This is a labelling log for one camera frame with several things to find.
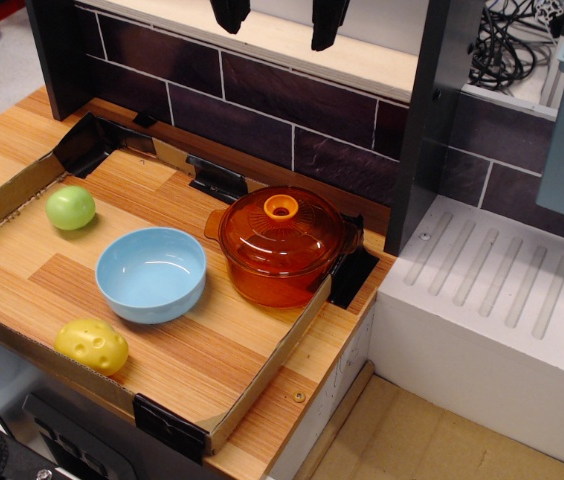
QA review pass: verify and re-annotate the light blue bowl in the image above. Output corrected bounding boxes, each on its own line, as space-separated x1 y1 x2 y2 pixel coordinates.
95 227 207 325

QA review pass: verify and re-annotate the dark grey shelf post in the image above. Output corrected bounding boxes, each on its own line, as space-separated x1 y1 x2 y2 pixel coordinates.
384 0 484 256

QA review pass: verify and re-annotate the yellow toy potato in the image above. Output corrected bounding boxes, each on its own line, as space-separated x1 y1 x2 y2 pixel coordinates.
54 318 129 376

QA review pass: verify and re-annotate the white toy sink drainboard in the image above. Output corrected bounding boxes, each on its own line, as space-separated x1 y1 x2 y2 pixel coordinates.
369 196 564 462

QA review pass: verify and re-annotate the orange glass pot with lid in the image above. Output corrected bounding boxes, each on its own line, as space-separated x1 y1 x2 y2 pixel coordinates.
205 186 363 309

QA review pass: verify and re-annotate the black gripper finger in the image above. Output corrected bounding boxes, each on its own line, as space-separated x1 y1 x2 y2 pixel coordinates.
210 0 251 34
311 0 350 51

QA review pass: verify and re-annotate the bundle of black cables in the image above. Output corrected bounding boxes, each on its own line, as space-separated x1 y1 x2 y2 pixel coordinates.
467 0 564 94

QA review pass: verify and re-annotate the cardboard fence with black tape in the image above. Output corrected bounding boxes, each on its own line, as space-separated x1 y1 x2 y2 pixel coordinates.
0 115 392 469

